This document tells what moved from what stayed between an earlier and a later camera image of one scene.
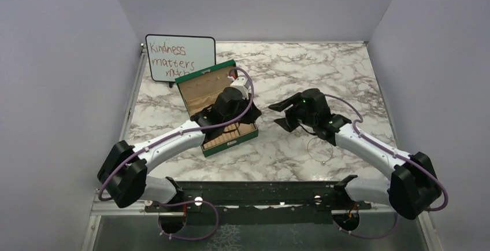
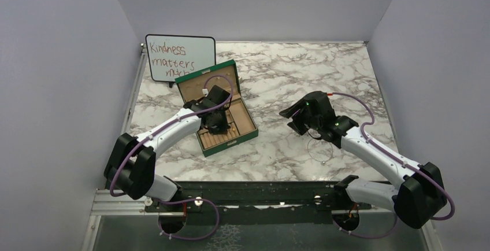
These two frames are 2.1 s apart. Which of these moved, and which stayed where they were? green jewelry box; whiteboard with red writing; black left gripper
Moved: black left gripper
Stayed: whiteboard with red writing; green jewelry box
